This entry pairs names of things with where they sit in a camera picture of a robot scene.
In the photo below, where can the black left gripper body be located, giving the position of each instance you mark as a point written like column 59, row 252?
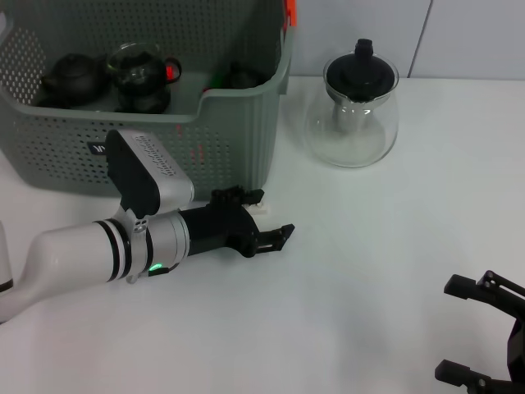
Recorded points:
column 217, row 230

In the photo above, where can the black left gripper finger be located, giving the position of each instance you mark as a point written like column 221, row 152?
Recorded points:
column 275, row 240
column 234, row 196

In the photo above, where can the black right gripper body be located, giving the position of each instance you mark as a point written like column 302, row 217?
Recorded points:
column 517, row 353

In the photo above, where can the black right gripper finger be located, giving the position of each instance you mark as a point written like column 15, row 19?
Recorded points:
column 484, row 289
column 467, row 377

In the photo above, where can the white building brick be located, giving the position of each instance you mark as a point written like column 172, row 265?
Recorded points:
column 260, row 209

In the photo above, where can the glass teacup with black base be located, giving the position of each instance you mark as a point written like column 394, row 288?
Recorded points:
column 141, row 102
column 139, row 70
column 244, row 78

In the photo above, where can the small red cube brick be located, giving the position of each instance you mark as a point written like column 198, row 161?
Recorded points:
column 170, row 73

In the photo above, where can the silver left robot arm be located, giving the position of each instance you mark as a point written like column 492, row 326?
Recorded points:
column 74, row 254

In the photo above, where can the grey-green perforated storage bin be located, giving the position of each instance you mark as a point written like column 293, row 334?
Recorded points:
column 225, row 143

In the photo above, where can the grey metal box device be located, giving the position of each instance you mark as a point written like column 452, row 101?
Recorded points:
column 143, row 172

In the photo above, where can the glass teapot with black lid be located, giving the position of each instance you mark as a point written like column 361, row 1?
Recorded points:
column 352, row 135

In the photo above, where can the orange plastic object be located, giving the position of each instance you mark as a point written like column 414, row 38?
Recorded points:
column 292, row 12

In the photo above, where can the dark clay teapot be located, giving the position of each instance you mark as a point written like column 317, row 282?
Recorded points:
column 74, row 80

